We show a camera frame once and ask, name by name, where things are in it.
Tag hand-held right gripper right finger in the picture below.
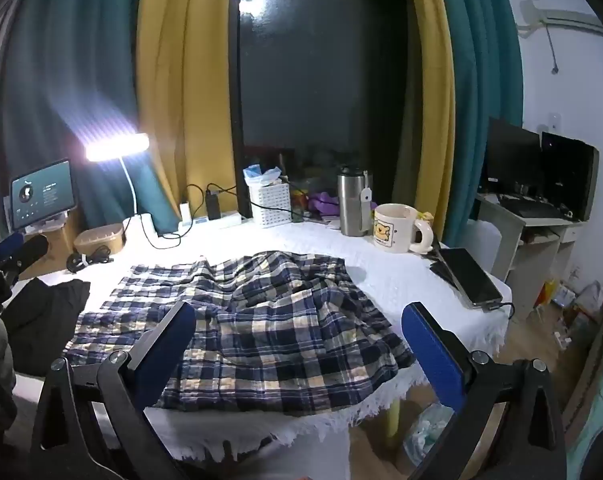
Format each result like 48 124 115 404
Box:
401 301 567 480

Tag black keyboard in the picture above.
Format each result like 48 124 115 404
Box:
499 195 565 218

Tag grey computer desk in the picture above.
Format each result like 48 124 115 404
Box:
474 192 585 306

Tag small dark phone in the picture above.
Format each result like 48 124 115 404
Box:
429 260 462 289

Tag white desk lamp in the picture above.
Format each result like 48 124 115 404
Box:
84 132 159 246

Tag purple cloth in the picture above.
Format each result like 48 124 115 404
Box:
306 191 342 216

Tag white plastic bag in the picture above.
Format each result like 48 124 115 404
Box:
576 282 603 316

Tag white air conditioner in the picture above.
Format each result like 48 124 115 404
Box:
519 0 603 31

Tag black adapter cable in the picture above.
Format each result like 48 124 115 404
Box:
216 183 294 216

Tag person's left forearm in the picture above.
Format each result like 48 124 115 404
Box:
0 312 19 421

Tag black lamp cable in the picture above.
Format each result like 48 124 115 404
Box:
122 183 212 250

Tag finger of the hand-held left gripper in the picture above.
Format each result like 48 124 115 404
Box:
4 234 49 283
0 232 26 273

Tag white power strip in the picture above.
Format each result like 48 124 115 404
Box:
158 212 244 236

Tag white perforated plastic basket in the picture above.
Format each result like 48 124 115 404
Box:
248 182 293 228

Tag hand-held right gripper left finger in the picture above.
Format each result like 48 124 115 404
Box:
28 301 197 480

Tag yellow curtain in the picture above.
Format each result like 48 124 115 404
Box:
136 0 232 211
391 0 456 241

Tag brown lidded food container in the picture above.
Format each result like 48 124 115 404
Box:
74 223 127 261

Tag black cloth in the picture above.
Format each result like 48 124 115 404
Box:
4 277 92 376

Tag blue tissue packet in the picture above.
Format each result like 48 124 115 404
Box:
244 164 284 188

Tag yellow table leg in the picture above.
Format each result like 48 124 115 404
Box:
387 395 403 436

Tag bin with plastic bag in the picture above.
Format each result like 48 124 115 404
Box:
404 402 457 466

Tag large black smartphone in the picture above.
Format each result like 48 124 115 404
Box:
439 247 505 308

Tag coiled black cable bundle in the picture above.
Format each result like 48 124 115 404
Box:
66 252 114 273

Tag tablet with lit screen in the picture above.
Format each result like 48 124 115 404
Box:
8 159 77 228

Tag stainless steel tumbler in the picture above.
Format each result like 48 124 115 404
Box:
337 165 372 237

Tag black computer monitor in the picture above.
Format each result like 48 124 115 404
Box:
539 131 599 222
484 117 542 196

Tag cream cartoon mug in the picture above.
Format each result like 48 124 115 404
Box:
373 203 435 254

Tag brown cardboard box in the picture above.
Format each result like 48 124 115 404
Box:
18 220 82 281

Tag white tablet stand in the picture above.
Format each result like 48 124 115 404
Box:
24 212 72 234

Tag teal curtain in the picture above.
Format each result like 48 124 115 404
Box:
434 0 525 248
0 0 182 236

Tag blue yellow plaid pants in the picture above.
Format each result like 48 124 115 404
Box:
64 249 416 417

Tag dark window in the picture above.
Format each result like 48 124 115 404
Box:
231 0 422 161

